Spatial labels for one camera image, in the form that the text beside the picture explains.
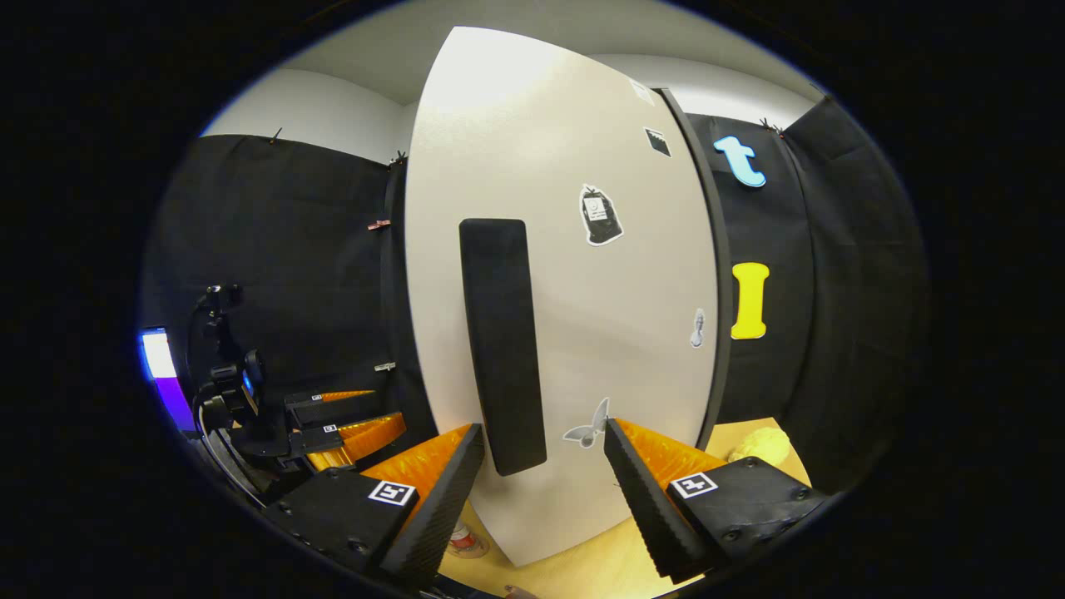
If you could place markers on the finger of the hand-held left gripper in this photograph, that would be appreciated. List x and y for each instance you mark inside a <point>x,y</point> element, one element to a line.
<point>333,408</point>
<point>320,439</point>

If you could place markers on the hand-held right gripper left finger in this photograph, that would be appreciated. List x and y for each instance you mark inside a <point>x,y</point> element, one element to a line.
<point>433,516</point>

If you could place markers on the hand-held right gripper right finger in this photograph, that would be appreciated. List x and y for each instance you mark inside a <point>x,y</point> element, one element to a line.
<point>645,499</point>

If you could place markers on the clear plastic bottle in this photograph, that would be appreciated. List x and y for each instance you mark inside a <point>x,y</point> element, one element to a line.
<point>466,537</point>

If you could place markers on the beige cabinet door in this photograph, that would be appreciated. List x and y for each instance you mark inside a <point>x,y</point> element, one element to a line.
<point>599,333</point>

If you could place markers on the dark grey cabinet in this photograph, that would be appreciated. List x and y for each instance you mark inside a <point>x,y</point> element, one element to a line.
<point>720,249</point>

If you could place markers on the bright monitor screen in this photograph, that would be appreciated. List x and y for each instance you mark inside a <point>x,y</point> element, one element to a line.
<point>162,374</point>

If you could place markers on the yellow soft ball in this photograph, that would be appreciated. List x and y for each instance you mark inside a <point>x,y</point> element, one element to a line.
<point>761,447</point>

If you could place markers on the black backdrop cloth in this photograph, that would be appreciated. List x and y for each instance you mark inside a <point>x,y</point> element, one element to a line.
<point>291,249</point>

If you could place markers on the black cloth clip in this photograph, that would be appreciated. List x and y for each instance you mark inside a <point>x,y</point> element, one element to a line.
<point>274,133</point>
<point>772,126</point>
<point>398,156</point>

